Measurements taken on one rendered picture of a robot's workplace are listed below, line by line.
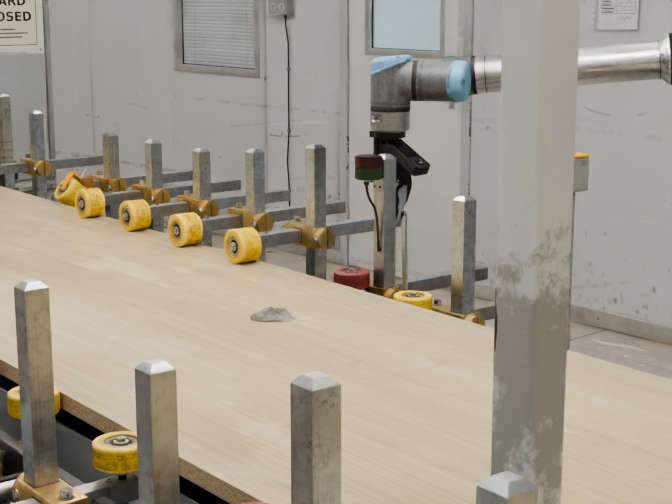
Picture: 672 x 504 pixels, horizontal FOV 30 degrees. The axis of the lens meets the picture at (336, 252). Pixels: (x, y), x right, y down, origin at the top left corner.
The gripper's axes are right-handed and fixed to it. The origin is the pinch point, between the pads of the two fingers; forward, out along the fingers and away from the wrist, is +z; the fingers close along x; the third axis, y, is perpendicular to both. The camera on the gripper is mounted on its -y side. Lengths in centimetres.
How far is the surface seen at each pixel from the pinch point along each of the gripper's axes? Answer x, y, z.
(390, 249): 7.6, -7.2, 4.9
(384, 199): 9.5, -7.2, -6.5
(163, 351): 78, -28, 10
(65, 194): 23, 120, 7
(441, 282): -12.0, -3.0, 16.0
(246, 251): 27.8, 19.6, 7.1
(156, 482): 118, -94, 4
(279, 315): 50, -24, 9
